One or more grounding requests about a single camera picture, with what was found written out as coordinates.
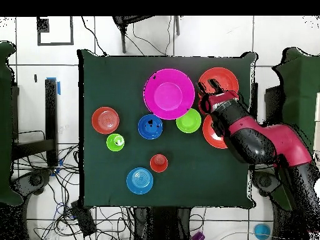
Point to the large pink bowl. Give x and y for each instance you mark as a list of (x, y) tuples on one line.
[(167, 95)]

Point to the large orange bowl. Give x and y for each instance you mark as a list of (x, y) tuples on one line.
[(210, 135), (225, 77)]

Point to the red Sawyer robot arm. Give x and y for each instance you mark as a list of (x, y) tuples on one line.
[(282, 142)]

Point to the green bowl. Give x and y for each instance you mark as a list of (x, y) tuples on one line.
[(190, 122)]

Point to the dark blue bowl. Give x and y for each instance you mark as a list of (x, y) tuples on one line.
[(150, 132)]

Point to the green cloth on side table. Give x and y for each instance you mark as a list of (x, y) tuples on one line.
[(5, 125), (300, 100)]

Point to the orange cup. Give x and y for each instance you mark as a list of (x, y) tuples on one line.
[(158, 163)]

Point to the small orange bowl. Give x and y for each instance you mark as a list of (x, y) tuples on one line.
[(105, 120)]

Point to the green cup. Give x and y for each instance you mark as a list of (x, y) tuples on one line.
[(111, 143)]

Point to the small light blue bowl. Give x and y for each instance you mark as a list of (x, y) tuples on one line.
[(139, 180)]

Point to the dark green table cloth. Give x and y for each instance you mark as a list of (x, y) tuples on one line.
[(112, 175)]

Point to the blue cup on floor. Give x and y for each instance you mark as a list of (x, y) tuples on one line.
[(262, 231)]

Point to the purple object on floor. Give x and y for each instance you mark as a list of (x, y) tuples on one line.
[(198, 236)]

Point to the black power strip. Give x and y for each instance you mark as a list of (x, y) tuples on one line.
[(83, 220)]

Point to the black table frame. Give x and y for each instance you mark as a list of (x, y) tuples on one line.
[(51, 112), (273, 105)]

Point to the grey pedestal foot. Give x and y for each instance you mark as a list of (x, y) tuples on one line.
[(35, 180), (263, 181)]

